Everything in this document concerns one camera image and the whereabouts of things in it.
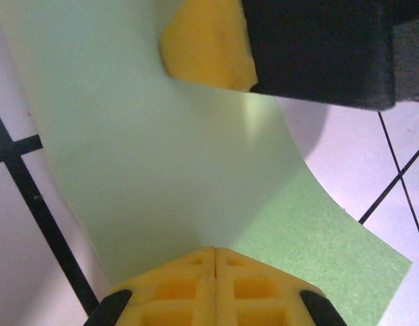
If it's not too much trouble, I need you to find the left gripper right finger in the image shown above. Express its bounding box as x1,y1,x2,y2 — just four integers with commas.
214,247,346,326

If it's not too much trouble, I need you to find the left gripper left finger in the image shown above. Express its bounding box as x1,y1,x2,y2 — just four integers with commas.
89,246,217,326

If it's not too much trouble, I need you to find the green paper sheet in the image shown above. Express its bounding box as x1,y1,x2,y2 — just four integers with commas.
0,0,414,326

